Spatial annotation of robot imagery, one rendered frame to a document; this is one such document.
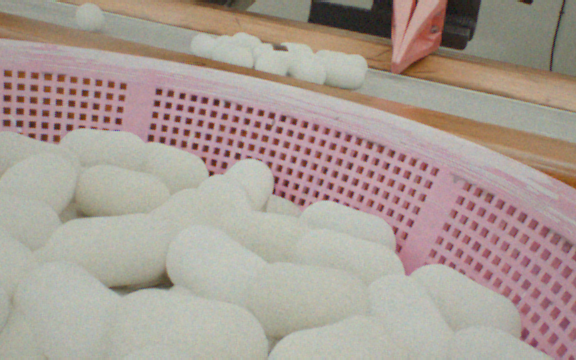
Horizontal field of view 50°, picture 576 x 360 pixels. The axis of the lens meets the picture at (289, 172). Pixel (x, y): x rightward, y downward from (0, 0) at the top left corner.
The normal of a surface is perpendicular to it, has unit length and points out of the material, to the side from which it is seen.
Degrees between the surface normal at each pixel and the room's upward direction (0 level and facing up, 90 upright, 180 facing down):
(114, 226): 16
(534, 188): 75
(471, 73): 45
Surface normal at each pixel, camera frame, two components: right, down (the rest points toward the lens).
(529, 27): -0.28, 0.25
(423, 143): -0.67, -0.18
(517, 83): -0.13, -0.51
